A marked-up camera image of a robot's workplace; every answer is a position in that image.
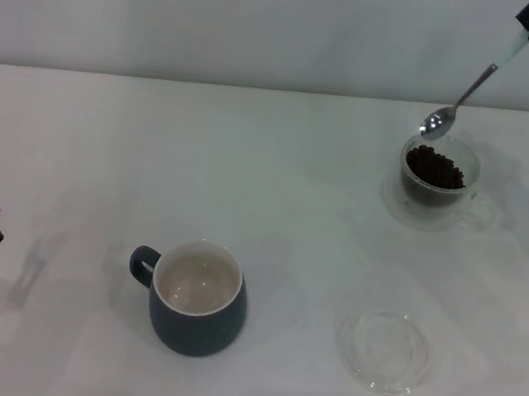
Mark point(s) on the double-wall glass cup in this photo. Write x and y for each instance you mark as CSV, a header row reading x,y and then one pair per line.
x,y
471,169

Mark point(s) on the clear glass saucer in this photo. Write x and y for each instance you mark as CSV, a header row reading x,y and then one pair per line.
x,y
428,225
380,354

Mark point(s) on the coffee bean pile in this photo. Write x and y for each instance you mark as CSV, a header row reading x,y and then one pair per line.
x,y
432,171

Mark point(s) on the dark blue-grey ceramic mug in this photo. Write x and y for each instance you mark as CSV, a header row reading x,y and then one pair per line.
x,y
196,333

